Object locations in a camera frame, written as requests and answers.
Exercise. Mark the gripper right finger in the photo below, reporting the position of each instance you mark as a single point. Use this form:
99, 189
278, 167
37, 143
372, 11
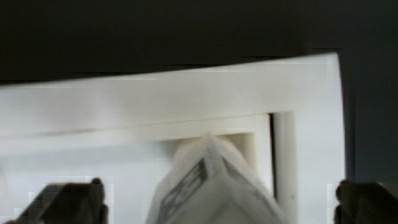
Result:
369, 203

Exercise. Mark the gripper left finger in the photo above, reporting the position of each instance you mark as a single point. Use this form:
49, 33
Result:
69, 204

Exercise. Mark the white leg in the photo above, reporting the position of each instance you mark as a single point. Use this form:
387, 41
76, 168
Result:
211, 192

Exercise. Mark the white square tabletop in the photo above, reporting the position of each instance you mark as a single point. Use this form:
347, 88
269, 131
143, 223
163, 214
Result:
127, 158

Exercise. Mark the white U-shaped fence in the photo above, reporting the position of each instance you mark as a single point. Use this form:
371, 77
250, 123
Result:
285, 88

